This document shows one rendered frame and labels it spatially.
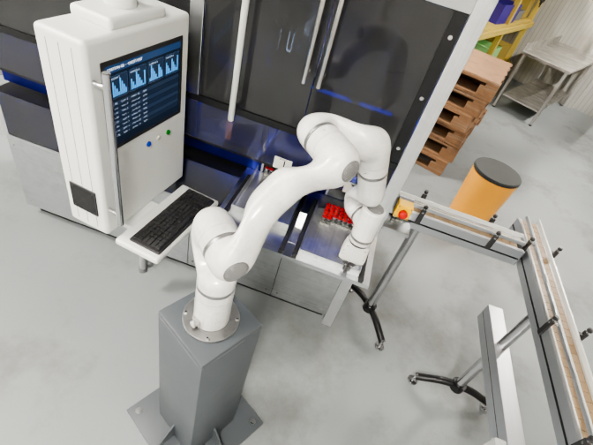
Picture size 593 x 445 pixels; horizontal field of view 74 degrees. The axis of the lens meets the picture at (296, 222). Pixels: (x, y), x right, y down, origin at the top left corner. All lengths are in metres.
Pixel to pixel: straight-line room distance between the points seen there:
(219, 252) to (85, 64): 0.66
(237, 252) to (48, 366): 1.53
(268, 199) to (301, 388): 1.46
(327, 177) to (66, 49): 0.82
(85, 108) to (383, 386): 2.00
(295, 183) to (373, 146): 0.24
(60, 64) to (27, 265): 1.61
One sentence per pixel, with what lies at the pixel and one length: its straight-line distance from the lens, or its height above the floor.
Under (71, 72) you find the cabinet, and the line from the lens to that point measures 1.37.
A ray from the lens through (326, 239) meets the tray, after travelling 1.71.
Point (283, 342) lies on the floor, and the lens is 2.40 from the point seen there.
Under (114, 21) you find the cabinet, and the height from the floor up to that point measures 1.58.
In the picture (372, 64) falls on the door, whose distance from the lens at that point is 1.58.
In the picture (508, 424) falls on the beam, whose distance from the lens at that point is 2.03.
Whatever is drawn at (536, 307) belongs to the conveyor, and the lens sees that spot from 1.98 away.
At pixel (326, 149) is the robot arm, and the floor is 1.54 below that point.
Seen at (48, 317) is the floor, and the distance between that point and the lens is 2.51.
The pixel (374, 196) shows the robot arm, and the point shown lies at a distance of 1.24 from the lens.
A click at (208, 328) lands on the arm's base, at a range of 1.33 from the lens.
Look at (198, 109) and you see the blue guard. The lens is 1.86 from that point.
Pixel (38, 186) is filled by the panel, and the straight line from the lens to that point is 2.83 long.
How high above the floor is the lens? 2.03
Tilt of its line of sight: 41 degrees down
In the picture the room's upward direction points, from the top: 17 degrees clockwise
